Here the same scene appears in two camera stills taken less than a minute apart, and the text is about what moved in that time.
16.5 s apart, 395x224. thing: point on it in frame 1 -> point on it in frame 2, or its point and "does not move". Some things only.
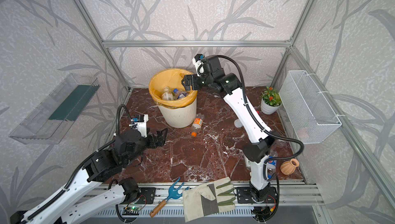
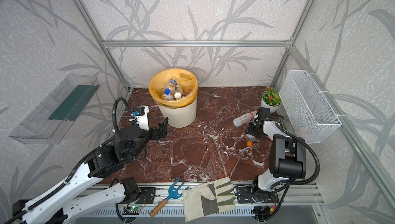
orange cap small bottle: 197,124 -> 187,91
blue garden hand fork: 173,193 does not move
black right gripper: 192,77 -> 249,130
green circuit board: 132,208 does not move
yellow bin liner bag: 171,78 does not move
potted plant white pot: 270,101 does not move
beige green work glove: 208,199 does not move
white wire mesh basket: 312,116 does not move
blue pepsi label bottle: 180,94 -> 171,84
